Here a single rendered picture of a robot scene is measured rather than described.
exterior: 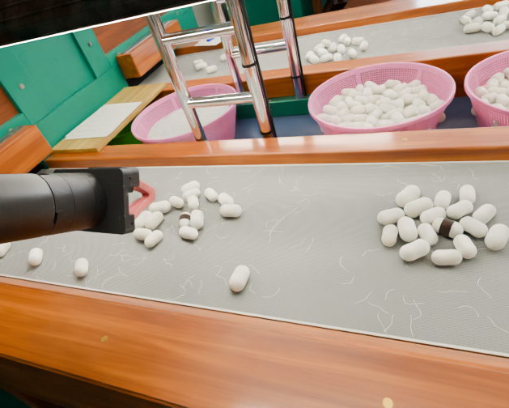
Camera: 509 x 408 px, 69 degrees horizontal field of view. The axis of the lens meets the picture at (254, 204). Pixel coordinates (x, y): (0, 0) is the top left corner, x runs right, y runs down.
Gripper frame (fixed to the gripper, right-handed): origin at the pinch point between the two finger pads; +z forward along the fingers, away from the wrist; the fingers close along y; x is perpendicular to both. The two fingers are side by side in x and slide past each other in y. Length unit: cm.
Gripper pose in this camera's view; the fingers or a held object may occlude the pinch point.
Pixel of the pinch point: (149, 194)
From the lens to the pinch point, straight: 47.8
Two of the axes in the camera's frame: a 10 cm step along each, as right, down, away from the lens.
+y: -9.0, -0.3, 4.4
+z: 4.4, -0.9, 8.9
